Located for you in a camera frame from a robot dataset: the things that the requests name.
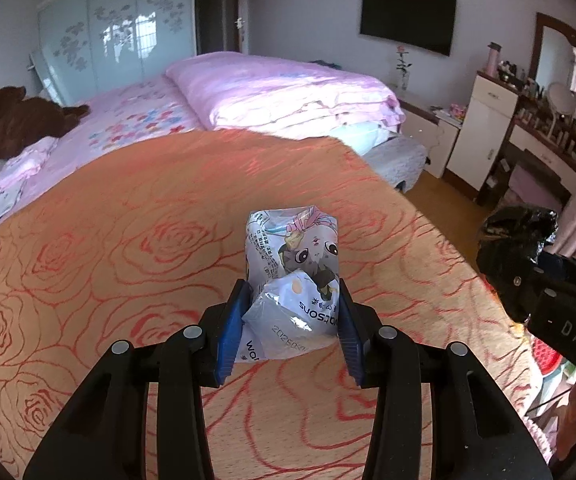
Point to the dark flat item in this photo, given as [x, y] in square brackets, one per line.
[325, 63]

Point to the row of cosmetic bottles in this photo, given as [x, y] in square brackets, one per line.
[575, 135]

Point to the orange rose-pattern blanket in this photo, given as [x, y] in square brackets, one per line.
[143, 260]

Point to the brown framed vanity mirror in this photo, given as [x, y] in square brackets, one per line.
[535, 45]

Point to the white tall cabinet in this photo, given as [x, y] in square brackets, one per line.
[477, 135]

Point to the pink floral bedsheet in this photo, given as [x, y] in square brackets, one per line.
[133, 120]

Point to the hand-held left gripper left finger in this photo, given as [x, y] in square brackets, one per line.
[230, 330]

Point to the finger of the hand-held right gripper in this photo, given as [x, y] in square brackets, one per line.
[515, 287]
[550, 262]

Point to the grey fabric bed frame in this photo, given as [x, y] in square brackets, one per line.
[397, 160]

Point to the pink cartoon print pillow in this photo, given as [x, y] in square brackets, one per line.
[5, 195]

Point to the white vanity table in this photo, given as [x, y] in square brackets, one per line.
[542, 152]

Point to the white cartoon print snack packet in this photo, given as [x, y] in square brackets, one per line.
[293, 265]

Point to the pink thermos bottle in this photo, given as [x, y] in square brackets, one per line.
[493, 60]

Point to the pink folded duvet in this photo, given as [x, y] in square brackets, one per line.
[278, 90]

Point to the red plastic basket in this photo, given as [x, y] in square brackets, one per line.
[550, 360]

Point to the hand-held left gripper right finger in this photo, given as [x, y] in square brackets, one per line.
[350, 340]

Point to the brown plush toy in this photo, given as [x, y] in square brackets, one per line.
[23, 120]

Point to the glass sliding-door wardrobe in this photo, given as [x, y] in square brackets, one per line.
[113, 25]

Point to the round white makeup mirror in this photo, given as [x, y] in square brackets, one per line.
[561, 100]

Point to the shiny black wrapper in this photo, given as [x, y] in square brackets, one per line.
[517, 232]

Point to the stack of books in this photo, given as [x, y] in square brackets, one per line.
[447, 112]

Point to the pink covered vanity stool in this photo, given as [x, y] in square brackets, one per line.
[537, 180]

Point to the black wall television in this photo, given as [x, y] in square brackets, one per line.
[407, 20]

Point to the pink fluffy mat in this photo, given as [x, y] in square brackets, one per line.
[542, 435]

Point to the dark wooden door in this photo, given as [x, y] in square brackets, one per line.
[218, 15]

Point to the rose in glass vase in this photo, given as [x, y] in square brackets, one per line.
[403, 67]

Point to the cream television cabinet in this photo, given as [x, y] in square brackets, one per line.
[432, 140]

